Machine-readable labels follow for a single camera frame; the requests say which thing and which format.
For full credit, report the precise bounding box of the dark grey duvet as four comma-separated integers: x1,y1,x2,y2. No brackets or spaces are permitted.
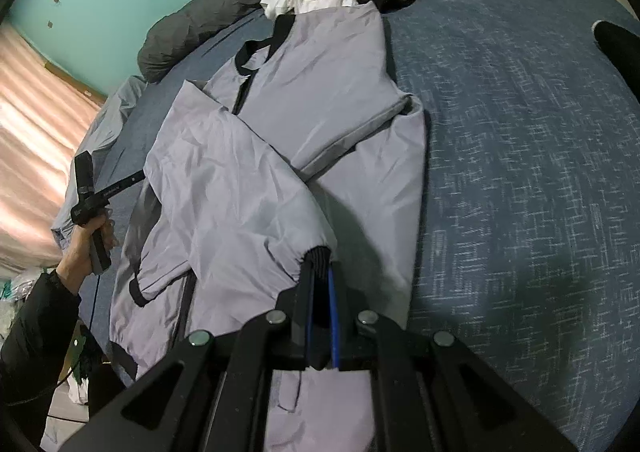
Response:
137,0,538,83

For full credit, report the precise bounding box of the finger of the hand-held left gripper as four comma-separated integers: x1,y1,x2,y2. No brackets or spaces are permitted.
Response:
97,171,146,201

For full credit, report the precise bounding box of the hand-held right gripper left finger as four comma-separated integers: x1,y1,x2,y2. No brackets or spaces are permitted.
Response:
60,259,326,452

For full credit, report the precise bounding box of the white crumpled cloth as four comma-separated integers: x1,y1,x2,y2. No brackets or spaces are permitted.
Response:
67,374,91,405

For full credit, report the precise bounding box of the person's left hand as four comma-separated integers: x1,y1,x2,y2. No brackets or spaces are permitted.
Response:
56,212,120,295

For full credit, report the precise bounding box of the bed with blue sheet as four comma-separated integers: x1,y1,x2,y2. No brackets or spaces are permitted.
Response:
50,0,640,452

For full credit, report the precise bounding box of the person's left forearm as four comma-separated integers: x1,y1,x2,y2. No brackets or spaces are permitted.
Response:
0,269,83,433

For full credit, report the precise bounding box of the pink curtain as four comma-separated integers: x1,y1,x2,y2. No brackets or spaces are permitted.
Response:
0,25,108,283

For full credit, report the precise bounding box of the light grey sheet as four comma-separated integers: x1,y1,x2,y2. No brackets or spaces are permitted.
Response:
50,75,151,253

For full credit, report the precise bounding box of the grey jacket with black trim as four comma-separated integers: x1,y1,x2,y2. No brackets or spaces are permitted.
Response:
107,0,428,452

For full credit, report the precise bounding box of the black rounded object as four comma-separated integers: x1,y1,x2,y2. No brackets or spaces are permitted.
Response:
592,21,640,98

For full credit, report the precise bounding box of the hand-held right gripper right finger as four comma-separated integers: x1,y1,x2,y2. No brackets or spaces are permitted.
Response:
327,269,578,452

